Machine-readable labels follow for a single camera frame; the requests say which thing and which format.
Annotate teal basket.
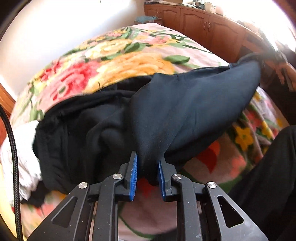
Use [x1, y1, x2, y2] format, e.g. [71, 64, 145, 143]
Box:
[134, 16, 159, 24]

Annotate wooden cabinet row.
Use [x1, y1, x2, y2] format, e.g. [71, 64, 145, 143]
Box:
[143, 3, 296, 68]

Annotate black pants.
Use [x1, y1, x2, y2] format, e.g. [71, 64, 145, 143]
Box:
[33, 60, 261, 194]

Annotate black folded garment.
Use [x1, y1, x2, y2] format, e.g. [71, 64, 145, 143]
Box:
[21, 181, 50, 208]

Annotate black braided cable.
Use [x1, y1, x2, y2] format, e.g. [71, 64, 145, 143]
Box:
[0, 104, 24, 241]

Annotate white patterned folded garment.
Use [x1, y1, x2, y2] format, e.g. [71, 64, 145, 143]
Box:
[1, 120, 42, 203]

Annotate person black trouser leg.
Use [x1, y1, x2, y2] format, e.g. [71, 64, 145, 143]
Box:
[229, 126, 295, 240]

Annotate person right hand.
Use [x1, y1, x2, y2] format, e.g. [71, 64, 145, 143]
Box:
[276, 62, 296, 92]

